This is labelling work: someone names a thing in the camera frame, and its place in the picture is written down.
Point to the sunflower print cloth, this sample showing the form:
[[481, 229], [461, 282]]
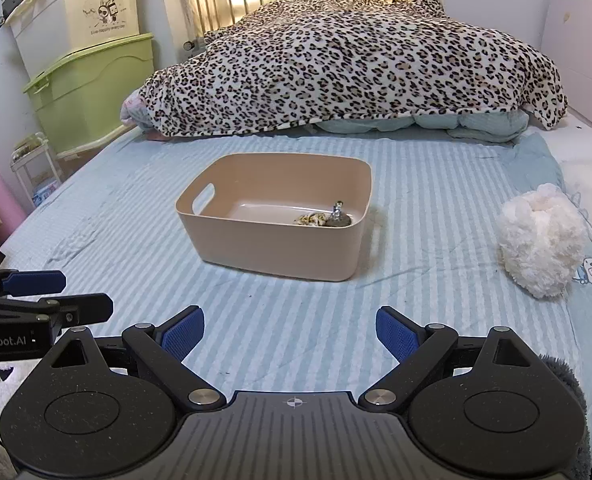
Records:
[[311, 219]]

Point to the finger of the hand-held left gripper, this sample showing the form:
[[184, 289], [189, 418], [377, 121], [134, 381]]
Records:
[[31, 282], [86, 307]]

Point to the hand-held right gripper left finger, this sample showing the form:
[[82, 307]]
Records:
[[183, 332]]

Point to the green plastic storage box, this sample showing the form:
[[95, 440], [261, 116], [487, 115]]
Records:
[[91, 95]]

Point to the beige plastic storage bin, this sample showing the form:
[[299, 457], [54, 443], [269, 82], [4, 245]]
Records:
[[266, 250]]

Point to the pink floral cloth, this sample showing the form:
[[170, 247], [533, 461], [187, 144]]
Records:
[[133, 107]]

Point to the blue striped bed sheet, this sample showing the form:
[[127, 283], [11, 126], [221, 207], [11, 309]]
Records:
[[425, 310]]

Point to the cream plastic storage box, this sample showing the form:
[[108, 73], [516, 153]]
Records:
[[76, 15]]

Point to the bag of dried green herbs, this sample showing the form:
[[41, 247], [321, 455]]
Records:
[[338, 220]]

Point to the grey fluffy cloth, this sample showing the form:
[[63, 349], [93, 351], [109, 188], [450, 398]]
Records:
[[578, 400]]

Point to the small white rack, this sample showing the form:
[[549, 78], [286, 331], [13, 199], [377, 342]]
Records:
[[36, 180]]

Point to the leopard print blanket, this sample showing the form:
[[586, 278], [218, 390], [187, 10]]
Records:
[[351, 60]]

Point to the white fluffy plush toy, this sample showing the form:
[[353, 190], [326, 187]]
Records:
[[540, 240]]

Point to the white black patterned cloth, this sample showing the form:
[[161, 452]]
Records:
[[3, 387]]

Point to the light green quilt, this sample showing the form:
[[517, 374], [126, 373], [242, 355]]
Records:
[[475, 125]]

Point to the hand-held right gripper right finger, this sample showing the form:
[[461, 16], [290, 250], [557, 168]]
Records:
[[395, 335]]

